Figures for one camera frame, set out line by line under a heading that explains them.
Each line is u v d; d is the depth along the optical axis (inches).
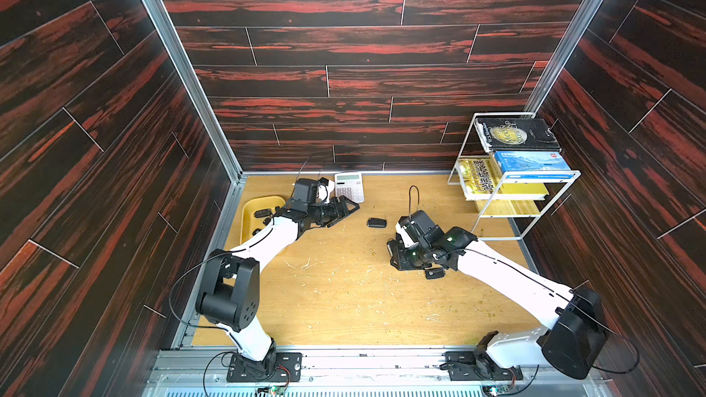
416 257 26.3
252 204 40.9
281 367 28.8
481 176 36.7
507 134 33.0
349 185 45.4
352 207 32.5
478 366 25.8
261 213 41.0
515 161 30.2
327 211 30.4
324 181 33.0
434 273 35.6
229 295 18.1
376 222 41.3
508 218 41.2
